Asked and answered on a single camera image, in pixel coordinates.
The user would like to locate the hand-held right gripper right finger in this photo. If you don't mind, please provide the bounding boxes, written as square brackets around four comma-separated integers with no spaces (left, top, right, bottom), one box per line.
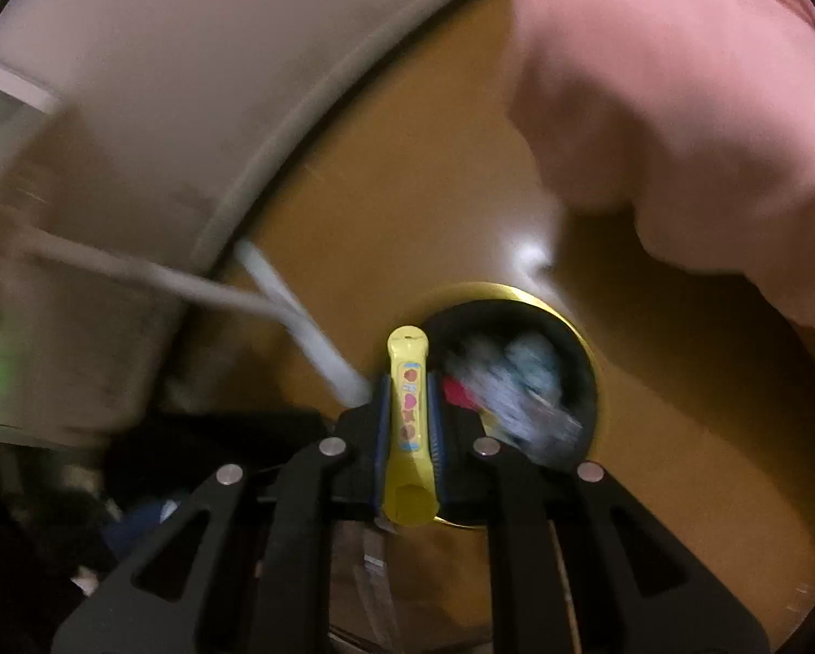
[428,372,769,654]

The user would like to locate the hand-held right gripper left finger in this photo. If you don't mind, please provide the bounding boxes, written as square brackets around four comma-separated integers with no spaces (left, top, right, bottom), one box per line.
[53,374,391,654]

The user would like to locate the yellow snack tube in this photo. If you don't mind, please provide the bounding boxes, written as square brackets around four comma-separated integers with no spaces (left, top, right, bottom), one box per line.
[380,325,440,530]

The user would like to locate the black bin with gold rim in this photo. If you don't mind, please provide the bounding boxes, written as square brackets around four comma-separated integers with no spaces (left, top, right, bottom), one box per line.
[407,281,605,529]

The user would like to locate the red packet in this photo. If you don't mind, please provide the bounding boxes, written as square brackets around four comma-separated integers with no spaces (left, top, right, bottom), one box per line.
[445,376,485,411]

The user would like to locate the crumpled white wrappers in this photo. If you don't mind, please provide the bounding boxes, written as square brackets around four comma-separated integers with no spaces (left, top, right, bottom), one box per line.
[448,332,586,465]

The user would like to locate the pink blanket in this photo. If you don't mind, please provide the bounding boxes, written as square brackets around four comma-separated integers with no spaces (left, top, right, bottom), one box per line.
[506,0,815,413]

